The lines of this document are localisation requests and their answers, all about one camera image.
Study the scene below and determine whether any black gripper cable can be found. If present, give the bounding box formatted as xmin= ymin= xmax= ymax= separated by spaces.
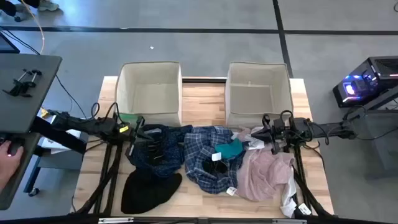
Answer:
xmin=279 ymin=110 xmax=295 ymax=125

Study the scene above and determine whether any black garment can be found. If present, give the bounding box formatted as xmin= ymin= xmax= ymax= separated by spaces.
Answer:
xmin=120 ymin=169 xmax=183 ymax=215

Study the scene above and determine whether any dark grey desk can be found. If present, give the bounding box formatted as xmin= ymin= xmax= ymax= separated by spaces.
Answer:
xmin=0 ymin=53 xmax=63 ymax=211

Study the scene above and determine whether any beige fabric storage bin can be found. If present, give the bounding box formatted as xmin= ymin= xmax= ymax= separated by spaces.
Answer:
xmin=224 ymin=61 xmax=294 ymax=128
xmin=114 ymin=61 xmax=183 ymax=127

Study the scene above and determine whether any navy dotted garment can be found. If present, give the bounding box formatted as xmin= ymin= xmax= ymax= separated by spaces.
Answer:
xmin=127 ymin=123 xmax=193 ymax=178

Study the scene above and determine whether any white grey garment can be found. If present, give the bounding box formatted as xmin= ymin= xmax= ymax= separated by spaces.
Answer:
xmin=230 ymin=126 xmax=266 ymax=151

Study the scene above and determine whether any black computer tower with lights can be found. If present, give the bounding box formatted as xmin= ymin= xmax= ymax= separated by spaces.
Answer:
xmin=331 ymin=55 xmax=398 ymax=108

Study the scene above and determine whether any teal garment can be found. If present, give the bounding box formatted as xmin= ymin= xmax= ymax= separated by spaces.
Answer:
xmin=214 ymin=138 xmax=245 ymax=160

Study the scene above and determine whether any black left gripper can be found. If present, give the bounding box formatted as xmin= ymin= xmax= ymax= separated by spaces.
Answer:
xmin=126 ymin=116 xmax=155 ymax=157

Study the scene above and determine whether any black computer mouse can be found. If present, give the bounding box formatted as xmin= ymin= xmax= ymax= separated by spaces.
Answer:
xmin=6 ymin=139 xmax=25 ymax=157

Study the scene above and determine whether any black floor cable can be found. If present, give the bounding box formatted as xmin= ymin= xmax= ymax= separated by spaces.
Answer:
xmin=0 ymin=28 xmax=88 ymax=119

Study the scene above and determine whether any black frame rail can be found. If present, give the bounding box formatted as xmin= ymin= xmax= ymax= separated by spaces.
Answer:
xmin=0 ymin=213 xmax=398 ymax=224

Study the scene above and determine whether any orange hanging cable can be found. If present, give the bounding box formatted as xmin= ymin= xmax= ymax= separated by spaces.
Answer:
xmin=21 ymin=0 xmax=45 ymax=55

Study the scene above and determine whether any person's leg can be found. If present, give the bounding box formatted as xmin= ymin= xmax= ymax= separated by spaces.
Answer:
xmin=0 ymin=0 xmax=40 ymax=18

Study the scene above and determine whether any blue plaid shirt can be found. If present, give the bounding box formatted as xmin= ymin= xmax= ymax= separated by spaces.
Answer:
xmin=183 ymin=125 xmax=247 ymax=195

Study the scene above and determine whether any black clamp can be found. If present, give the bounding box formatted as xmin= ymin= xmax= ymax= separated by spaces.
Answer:
xmin=2 ymin=68 xmax=43 ymax=98

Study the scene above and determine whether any person's hand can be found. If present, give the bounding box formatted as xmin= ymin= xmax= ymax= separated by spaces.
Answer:
xmin=0 ymin=140 xmax=25 ymax=191

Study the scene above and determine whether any green garment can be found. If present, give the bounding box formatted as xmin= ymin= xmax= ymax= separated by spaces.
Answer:
xmin=119 ymin=113 xmax=139 ymax=127

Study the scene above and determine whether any person's shoe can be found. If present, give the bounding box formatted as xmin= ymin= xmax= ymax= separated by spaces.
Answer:
xmin=37 ymin=0 xmax=60 ymax=12

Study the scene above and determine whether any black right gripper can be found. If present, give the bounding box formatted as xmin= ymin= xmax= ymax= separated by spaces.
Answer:
xmin=251 ymin=114 xmax=292 ymax=156

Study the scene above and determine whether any pink garment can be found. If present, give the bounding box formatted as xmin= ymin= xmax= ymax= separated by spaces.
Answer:
xmin=235 ymin=126 xmax=295 ymax=202

